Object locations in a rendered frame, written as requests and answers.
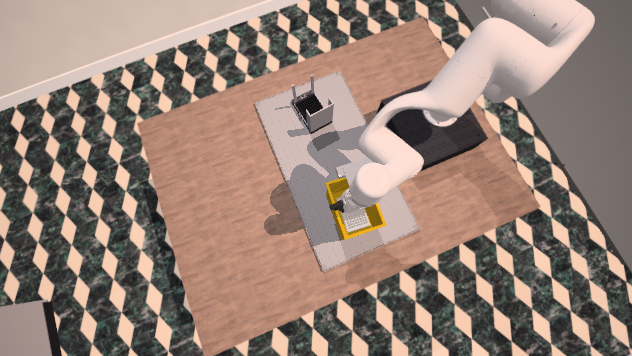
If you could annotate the yellow open-top bin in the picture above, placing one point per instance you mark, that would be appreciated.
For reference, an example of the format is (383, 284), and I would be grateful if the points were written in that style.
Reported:
(335, 189)

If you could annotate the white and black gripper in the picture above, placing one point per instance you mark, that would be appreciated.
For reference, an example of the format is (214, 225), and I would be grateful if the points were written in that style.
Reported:
(346, 206)

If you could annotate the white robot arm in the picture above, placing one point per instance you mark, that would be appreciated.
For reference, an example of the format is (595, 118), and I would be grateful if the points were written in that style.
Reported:
(498, 60)

